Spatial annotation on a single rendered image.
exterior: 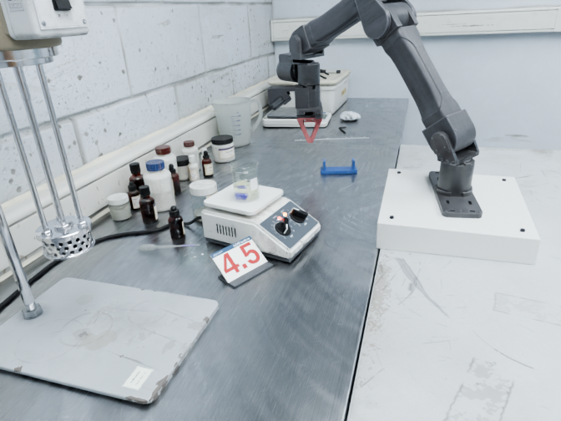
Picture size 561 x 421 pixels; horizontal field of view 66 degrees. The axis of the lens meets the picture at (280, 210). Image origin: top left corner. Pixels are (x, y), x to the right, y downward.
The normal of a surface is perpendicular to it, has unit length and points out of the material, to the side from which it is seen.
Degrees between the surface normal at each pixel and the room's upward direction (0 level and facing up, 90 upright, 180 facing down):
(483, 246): 90
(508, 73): 90
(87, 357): 0
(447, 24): 90
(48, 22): 90
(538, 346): 0
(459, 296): 0
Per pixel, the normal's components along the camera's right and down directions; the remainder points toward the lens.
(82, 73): 0.95, 0.08
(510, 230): -0.04, -0.88
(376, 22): -0.78, 0.32
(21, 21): -0.30, 0.41
